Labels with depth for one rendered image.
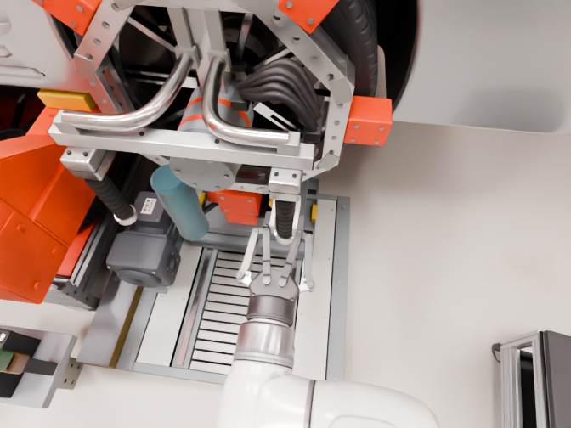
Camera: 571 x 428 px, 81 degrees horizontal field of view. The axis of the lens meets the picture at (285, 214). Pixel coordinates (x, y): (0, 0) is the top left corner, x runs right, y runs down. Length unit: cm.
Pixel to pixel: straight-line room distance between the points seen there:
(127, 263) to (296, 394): 79
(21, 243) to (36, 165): 19
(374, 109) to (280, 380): 53
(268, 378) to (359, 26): 59
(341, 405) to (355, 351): 94
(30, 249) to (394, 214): 137
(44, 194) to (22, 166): 9
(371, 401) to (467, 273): 123
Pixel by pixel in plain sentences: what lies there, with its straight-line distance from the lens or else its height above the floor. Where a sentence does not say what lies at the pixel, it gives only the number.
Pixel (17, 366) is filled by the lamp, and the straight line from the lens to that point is 96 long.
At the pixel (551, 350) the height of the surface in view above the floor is 34.
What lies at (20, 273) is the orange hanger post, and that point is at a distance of 99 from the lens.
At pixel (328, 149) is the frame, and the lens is 77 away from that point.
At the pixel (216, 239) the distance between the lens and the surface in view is 139.
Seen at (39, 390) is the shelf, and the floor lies 45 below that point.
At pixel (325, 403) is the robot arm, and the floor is 89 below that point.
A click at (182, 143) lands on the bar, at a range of 55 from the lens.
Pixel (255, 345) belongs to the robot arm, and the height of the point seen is 87.
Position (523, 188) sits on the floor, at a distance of 204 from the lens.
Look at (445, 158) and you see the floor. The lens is 197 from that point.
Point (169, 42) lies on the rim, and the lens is 82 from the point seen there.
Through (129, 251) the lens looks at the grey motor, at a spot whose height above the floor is 41.
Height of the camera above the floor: 137
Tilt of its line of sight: 60 degrees down
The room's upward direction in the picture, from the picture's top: straight up
